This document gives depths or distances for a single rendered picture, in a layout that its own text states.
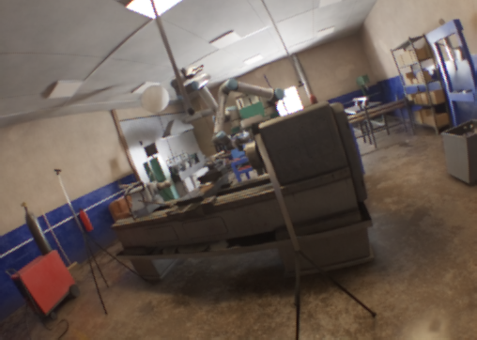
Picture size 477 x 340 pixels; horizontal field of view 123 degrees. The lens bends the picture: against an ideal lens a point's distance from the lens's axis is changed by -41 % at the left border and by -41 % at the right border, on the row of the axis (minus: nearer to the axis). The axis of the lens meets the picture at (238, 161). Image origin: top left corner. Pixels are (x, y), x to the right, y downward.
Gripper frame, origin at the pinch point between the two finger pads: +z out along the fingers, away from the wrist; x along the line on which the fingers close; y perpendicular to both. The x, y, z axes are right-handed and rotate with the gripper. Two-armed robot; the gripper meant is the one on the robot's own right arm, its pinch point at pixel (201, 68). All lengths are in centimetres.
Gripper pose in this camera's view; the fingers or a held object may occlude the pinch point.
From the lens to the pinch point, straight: 204.8
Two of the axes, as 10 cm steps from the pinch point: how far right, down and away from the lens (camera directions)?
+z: 8.8, -2.9, -3.8
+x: 0.0, 7.9, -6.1
